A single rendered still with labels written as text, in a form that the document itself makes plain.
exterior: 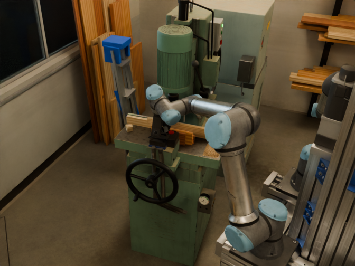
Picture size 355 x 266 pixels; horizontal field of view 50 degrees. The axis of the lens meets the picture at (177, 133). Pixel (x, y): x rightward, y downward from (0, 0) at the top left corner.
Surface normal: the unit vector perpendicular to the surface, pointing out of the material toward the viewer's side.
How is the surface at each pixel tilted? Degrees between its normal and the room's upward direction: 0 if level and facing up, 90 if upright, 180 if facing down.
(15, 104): 90
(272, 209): 8
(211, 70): 90
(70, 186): 0
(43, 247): 0
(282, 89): 90
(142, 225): 90
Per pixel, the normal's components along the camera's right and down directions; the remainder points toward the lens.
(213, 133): -0.83, 0.17
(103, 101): 0.93, 0.18
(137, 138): 0.03, -0.84
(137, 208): -0.29, 0.51
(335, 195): -0.58, 0.43
